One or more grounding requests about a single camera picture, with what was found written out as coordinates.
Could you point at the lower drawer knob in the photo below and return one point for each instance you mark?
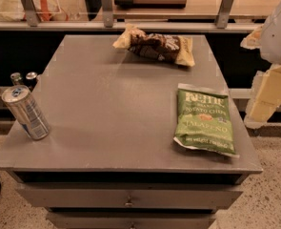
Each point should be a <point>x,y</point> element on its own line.
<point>132,225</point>

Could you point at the grey drawer cabinet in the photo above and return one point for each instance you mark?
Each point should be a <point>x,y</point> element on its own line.
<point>113,116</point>

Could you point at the clear acrylic box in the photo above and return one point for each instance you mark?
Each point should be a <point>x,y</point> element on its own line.
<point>75,10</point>

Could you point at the silver blue redbull can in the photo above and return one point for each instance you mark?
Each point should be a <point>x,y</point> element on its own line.
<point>26,111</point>

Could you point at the brown chip bag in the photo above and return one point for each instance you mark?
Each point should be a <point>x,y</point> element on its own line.
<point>175,49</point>

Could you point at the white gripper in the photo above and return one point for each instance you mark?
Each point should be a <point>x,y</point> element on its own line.
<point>278,39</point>

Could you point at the left metal shelf bracket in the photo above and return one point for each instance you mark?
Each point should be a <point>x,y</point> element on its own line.
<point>30,13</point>

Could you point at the metal shelf bracket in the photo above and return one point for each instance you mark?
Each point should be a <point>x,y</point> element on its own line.
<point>30,13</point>
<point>107,13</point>
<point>223,15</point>

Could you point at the drawer knob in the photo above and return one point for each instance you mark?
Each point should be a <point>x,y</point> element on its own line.
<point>132,225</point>
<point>128,203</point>

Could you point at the middle metal shelf bracket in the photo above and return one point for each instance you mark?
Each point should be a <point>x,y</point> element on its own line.
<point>107,13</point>

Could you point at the upper drawer knob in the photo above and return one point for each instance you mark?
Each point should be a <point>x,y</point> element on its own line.
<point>128,203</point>

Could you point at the green jalapeno chip bag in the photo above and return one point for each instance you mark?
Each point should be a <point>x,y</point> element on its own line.
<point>204,120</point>

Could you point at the right metal shelf bracket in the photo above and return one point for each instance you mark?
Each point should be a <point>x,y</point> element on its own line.
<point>223,15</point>

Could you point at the white orange plastic bag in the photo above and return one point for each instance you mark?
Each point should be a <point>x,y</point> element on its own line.
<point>47,10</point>

